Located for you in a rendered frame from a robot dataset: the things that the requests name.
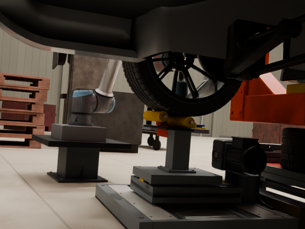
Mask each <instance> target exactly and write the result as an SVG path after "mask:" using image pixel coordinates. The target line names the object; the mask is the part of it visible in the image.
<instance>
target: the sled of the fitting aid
mask: <svg viewBox="0 0 305 229"><path fill-rule="evenodd" d="M130 189H131V190H133V191H134V192H136V193H137V194H139V195H140V196H142V197H143V198H145V199H146V200H148V201H149V202H151V203H157V204H168V203H221V204H223V203H241V194H242V188H240V187H237V186H234V185H233V183H228V182H227V181H225V180H222V184H151V183H149V182H147V181H145V180H143V179H142V178H140V177H138V176H136V175H131V181H130Z"/></svg>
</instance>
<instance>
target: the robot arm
mask: <svg viewBox="0 0 305 229"><path fill-rule="evenodd" d="M121 64H122V61H121V60H112V59H108V60H107V63H106V66H105V69H104V72H103V76H102V79H101V82H100V85H99V88H97V89H96V90H95V93H93V91H92V90H75V91H74V92H73V99H72V113H71V117H70V119H69V121H68V125H76V126H93V121H92V117H91V113H103V114H105V113H110V112H111V111H112V110H113V108H114V107H115V99H114V97H113V93H112V91H113V88H114V85H115V82H116V79H117V76H118V73H119V70H120V67H121Z"/></svg>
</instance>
